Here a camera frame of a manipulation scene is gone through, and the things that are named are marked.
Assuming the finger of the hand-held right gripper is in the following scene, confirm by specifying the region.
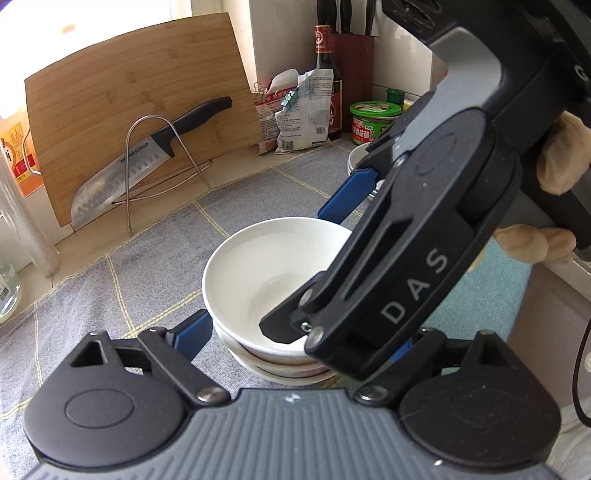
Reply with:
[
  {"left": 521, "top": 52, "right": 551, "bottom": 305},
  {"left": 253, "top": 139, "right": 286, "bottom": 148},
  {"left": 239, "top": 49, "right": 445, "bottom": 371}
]
[
  {"left": 259, "top": 154, "right": 485, "bottom": 383},
  {"left": 317, "top": 91, "right": 445, "bottom": 222}
]

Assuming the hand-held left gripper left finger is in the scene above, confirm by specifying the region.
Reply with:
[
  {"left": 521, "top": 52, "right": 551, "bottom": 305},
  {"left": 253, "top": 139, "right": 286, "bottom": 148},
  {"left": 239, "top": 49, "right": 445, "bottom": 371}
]
[{"left": 69, "top": 309, "right": 232, "bottom": 407}]

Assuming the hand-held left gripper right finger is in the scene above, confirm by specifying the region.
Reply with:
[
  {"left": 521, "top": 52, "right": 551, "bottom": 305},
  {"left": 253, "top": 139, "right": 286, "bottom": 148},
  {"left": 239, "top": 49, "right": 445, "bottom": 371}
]
[{"left": 358, "top": 325, "right": 509, "bottom": 407}]

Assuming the white bowl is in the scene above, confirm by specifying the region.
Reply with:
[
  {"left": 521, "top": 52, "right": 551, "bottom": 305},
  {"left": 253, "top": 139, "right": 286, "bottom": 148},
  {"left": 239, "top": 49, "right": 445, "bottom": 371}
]
[
  {"left": 240, "top": 355, "right": 336, "bottom": 387},
  {"left": 202, "top": 217, "right": 358, "bottom": 365},
  {"left": 213, "top": 318, "right": 334, "bottom": 377}
]

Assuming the person's right hand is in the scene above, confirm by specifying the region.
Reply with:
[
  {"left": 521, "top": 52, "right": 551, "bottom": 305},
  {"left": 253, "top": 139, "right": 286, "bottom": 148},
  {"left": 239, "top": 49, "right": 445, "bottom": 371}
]
[{"left": 492, "top": 111, "right": 590, "bottom": 265}]

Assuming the green lid sauce jar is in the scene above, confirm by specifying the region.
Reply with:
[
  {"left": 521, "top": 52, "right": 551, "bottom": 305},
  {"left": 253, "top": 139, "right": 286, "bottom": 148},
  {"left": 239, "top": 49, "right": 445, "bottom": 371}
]
[{"left": 349, "top": 100, "right": 403, "bottom": 144}]

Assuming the white plastic bag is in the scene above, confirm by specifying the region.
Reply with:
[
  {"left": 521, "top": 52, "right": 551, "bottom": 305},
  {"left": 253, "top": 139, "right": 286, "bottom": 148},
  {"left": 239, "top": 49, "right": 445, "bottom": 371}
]
[{"left": 274, "top": 69, "right": 336, "bottom": 154}]

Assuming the grey checked placemat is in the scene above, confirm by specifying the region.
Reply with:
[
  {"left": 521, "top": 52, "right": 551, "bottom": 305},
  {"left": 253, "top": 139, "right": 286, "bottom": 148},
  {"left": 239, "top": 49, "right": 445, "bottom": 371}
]
[{"left": 0, "top": 138, "right": 462, "bottom": 418}]

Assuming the red white paper packet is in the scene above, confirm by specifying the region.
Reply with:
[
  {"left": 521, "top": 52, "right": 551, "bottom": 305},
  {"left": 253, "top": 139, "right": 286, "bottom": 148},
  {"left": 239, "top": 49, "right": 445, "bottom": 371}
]
[{"left": 253, "top": 85, "right": 302, "bottom": 156}]

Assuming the teal cloth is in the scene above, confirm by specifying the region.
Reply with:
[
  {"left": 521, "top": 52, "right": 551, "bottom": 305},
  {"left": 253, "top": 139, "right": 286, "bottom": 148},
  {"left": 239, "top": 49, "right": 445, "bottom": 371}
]
[{"left": 471, "top": 240, "right": 533, "bottom": 343}]

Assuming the dark red knife block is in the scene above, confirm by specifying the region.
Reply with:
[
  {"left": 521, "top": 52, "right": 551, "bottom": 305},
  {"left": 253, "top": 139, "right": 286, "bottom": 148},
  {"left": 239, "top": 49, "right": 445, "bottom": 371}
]
[{"left": 329, "top": 32, "right": 376, "bottom": 136}]

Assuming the dark soy sauce bottle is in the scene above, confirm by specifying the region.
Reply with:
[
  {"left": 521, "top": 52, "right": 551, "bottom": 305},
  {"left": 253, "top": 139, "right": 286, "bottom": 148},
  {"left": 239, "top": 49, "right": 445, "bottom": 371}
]
[{"left": 314, "top": 25, "right": 344, "bottom": 142}]

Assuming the metal sink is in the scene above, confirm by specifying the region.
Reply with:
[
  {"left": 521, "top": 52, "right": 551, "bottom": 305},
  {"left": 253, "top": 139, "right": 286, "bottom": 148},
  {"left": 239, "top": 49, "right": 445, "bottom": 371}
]
[{"left": 508, "top": 261, "right": 591, "bottom": 417}]

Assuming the large steel kitchen knife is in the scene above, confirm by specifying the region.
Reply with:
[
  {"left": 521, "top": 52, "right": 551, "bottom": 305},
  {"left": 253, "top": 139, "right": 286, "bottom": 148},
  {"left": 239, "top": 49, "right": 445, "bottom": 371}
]
[{"left": 71, "top": 96, "right": 233, "bottom": 232}]

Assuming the clear plastic sleeve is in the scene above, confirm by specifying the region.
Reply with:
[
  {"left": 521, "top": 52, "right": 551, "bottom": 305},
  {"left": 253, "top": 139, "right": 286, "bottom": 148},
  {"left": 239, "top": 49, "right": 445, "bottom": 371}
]
[{"left": 0, "top": 152, "right": 61, "bottom": 278}]

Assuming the person's light clothing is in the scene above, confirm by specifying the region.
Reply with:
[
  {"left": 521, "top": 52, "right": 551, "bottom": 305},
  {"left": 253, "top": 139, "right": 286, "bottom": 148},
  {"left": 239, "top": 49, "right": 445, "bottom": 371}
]
[{"left": 545, "top": 415, "right": 591, "bottom": 480}]

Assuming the orange printed carton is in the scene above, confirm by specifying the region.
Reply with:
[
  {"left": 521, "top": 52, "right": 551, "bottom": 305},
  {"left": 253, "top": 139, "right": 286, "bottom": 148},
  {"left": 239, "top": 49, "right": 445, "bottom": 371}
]
[{"left": 0, "top": 111, "right": 45, "bottom": 200}]

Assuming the bamboo cutting board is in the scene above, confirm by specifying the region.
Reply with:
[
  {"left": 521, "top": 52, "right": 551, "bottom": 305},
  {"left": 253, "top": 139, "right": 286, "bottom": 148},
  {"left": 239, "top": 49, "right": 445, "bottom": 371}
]
[{"left": 24, "top": 11, "right": 262, "bottom": 228}]

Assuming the wire board rack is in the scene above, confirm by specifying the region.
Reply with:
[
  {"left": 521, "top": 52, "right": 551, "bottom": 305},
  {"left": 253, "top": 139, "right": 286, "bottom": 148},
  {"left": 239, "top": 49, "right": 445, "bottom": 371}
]
[{"left": 112, "top": 115, "right": 214, "bottom": 236}]

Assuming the black cable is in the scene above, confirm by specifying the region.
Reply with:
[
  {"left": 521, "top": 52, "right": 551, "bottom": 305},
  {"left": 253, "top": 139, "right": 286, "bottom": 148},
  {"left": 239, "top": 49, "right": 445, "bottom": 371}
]
[{"left": 571, "top": 318, "right": 591, "bottom": 424}]

